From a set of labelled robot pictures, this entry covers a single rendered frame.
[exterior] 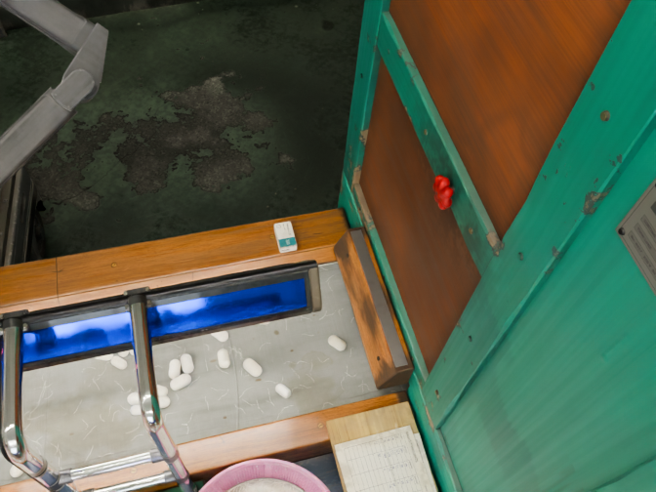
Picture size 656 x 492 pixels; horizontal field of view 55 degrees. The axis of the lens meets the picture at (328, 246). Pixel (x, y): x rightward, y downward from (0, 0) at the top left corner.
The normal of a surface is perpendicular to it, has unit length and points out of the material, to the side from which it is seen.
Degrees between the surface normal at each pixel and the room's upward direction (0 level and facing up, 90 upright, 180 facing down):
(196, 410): 0
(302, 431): 0
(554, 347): 90
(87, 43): 45
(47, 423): 0
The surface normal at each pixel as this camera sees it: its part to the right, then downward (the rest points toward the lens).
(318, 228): 0.07, -0.55
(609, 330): -0.97, 0.18
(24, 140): 0.44, 0.16
